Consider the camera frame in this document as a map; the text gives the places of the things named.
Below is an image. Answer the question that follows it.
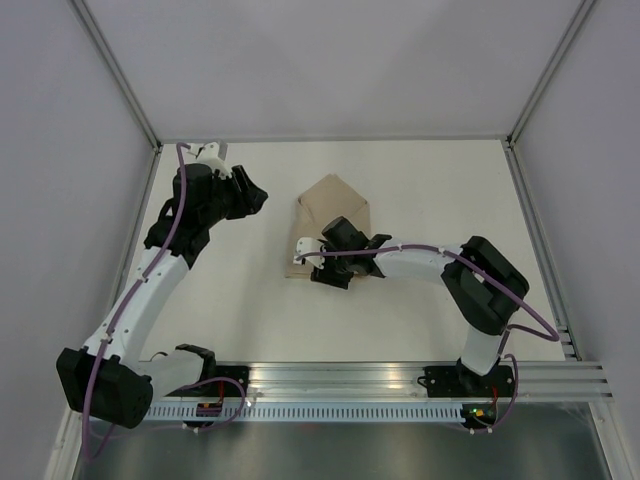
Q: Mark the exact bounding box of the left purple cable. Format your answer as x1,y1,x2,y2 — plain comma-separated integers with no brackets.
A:
82,142,249,461

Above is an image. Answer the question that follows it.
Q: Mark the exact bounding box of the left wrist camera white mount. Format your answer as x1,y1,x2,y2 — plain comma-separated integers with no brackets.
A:
187,141,232,179

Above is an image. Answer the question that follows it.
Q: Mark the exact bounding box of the right aluminium frame post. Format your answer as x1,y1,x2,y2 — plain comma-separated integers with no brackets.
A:
503,0,599,149

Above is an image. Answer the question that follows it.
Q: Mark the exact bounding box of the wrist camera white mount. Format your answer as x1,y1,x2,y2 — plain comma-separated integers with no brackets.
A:
187,141,232,179
293,237,324,269

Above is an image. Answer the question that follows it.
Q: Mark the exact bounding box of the aluminium frame post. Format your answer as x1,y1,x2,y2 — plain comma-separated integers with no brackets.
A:
69,0,164,151
503,0,599,149

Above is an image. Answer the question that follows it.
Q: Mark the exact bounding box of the beige cloth napkin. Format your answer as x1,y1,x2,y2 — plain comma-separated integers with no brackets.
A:
284,174,371,279

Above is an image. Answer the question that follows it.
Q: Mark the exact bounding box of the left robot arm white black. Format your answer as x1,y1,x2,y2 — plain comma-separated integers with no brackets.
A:
56,163,268,429

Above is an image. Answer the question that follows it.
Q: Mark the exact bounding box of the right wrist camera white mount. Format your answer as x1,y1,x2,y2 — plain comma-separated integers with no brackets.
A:
293,237,324,269

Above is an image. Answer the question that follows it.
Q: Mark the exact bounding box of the white slotted cable duct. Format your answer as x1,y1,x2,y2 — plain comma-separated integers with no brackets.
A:
146,401,463,423

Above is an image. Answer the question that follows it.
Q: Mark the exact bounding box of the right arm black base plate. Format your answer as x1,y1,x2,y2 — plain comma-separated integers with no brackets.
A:
421,365,515,399

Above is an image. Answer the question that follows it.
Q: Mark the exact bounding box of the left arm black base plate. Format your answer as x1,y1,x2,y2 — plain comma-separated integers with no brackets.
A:
196,364,250,399

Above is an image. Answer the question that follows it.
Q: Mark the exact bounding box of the aluminium mounting rail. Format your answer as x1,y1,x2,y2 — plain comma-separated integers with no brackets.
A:
249,360,613,402

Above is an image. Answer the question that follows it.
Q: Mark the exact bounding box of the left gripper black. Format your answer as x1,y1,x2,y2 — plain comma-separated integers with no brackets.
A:
200,165,268,228

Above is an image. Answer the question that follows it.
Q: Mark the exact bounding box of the left aluminium frame post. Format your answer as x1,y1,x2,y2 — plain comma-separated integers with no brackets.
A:
69,0,164,151

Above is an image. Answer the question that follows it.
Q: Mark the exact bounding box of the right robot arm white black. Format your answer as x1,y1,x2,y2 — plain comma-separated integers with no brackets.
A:
294,216,530,395

